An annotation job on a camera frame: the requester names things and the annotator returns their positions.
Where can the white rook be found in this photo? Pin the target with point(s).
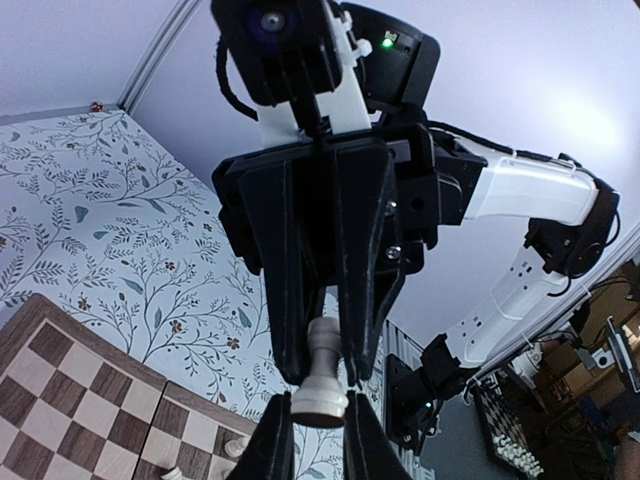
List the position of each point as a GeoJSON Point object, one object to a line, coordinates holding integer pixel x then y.
{"type": "Point", "coordinates": [321, 402]}

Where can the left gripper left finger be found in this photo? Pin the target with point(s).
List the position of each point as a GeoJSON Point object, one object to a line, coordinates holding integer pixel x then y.
{"type": "Point", "coordinates": [270, 453]}

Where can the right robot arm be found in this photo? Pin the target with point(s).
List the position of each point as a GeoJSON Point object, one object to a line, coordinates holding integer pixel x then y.
{"type": "Point", "coordinates": [570, 212]}

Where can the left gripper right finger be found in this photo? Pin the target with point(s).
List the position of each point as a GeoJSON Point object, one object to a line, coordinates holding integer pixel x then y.
{"type": "Point", "coordinates": [367, 453]}

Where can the wooden chess board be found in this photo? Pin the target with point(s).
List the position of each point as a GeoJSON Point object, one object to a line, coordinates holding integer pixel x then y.
{"type": "Point", "coordinates": [75, 407]}

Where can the right aluminium frame post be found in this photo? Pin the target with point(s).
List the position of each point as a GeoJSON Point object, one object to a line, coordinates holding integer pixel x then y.
{"type": "Point", "coordinates": [162, 41]}

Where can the floral patterned table mat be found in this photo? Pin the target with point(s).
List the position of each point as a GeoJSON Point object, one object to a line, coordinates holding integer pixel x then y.
{"type": "Point", "coordinates": [98, 218]}

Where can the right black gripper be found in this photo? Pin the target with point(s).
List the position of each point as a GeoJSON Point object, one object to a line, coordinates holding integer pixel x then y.
{"type": "Point", "coordinates": [334, 195]}

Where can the white chess piece king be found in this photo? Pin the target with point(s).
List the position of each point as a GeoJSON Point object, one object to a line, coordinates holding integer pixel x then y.
{"type": "Point", "coordinates": [236, 447]}

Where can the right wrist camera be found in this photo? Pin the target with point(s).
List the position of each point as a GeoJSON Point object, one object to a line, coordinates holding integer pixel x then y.
{"type": "Point", "coordinates": [293, 67]}

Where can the white chess piece knight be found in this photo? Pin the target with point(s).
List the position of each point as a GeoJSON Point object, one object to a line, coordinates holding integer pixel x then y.
{"type": "Point", "coordinates": [174, 474]}

